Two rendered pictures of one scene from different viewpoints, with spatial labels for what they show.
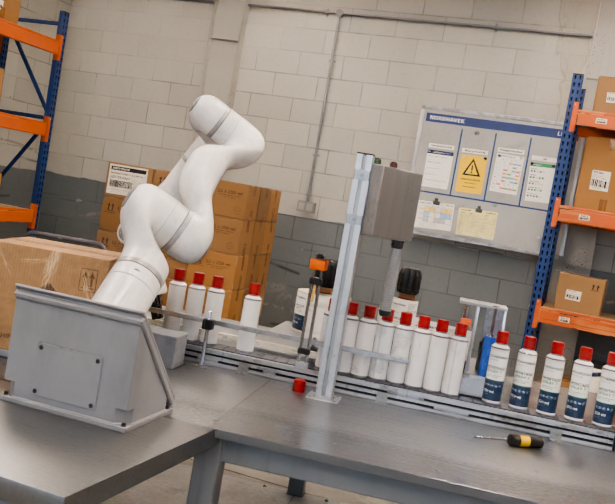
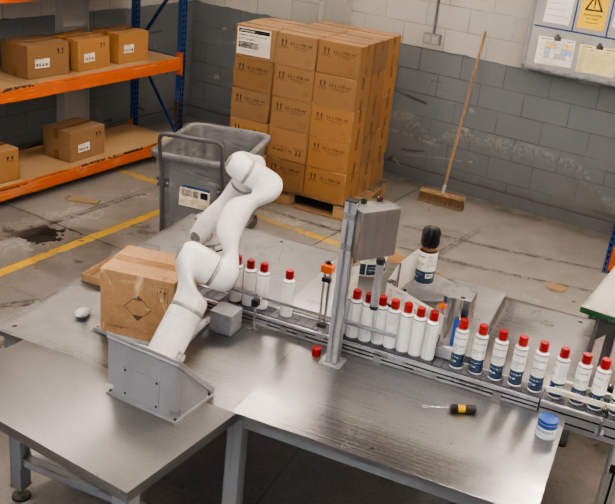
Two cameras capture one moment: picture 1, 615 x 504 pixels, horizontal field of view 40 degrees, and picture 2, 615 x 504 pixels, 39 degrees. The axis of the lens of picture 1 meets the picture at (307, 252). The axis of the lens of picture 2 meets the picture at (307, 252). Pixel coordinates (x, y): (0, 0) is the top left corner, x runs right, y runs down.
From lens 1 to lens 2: 1.48 m
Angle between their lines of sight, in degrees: 23
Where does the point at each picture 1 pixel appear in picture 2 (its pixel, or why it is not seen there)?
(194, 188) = (225, 238)
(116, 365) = (167, 387)
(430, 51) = not seen: outside the picture
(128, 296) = (177, 332)
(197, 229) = (225, 274)
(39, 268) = (131, 286)
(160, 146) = not seen: outside the picture
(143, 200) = (186, 259)
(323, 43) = not seen: outside the picture
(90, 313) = (149, 356)
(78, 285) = (156, 298)
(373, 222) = (357, 252)
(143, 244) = (187, 292)
